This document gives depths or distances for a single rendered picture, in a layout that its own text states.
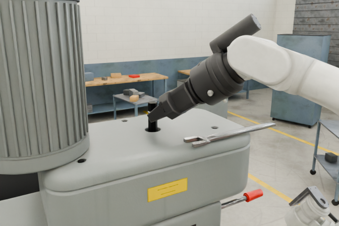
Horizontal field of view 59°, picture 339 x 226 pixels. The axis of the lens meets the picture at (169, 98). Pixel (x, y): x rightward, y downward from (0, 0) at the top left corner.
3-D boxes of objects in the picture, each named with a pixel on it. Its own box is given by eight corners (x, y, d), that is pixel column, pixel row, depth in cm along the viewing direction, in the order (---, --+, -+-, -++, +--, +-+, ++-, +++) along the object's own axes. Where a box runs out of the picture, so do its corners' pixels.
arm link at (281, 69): (238, 64, 60) (303, 94, 53) (220, 64, 52) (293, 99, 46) (251, 33, 58) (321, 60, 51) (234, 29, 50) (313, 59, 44)
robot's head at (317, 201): (316, 226, 83) (298, 201, 88) (338, 210, 78) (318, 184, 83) (302, 230, 80) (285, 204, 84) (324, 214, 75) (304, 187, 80)
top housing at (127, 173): (198, 152, 95) (199, 104, 91) (258, 191, 73) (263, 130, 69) (38, 191, 73) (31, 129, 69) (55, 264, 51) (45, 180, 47)
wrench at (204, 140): (266, 122, 74) (267, 119, 74) (279, 127, 71) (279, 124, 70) (183, 141, 62) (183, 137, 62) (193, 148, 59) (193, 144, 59)
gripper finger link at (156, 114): (147, 111, 66) (166, 99, 63) (154, 124, 66) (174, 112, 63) (143, 113, 65) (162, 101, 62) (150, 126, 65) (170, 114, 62)
